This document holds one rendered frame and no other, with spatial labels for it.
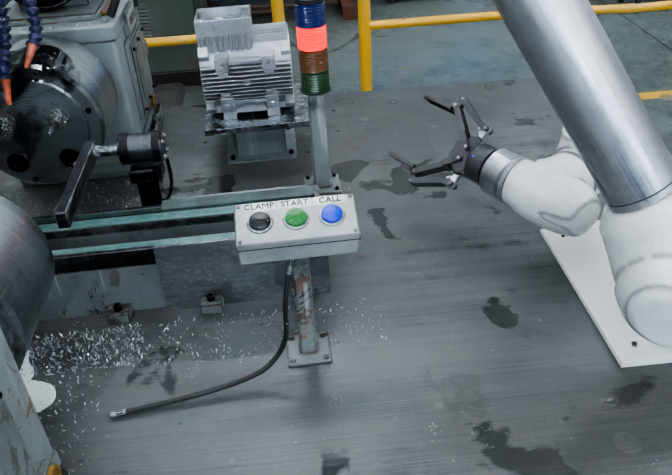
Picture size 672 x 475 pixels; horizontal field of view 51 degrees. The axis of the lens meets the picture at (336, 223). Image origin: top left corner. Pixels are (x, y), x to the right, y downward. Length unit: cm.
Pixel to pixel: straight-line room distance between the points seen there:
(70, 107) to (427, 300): 75
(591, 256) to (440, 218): 30
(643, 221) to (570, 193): 27
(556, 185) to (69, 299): 85
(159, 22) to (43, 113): 289
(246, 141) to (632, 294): 101
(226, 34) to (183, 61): 277
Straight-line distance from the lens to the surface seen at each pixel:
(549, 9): 93
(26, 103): 144
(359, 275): 130
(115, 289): 127
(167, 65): 437
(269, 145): 171
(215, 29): 159
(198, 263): 121
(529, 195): 125
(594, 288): 129
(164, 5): 426
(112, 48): 160
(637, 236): 99
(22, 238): 100
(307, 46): 141
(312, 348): 113
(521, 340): 118
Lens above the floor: 159
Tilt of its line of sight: 33 degrees down
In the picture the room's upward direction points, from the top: 4 degrees counter-clockwise
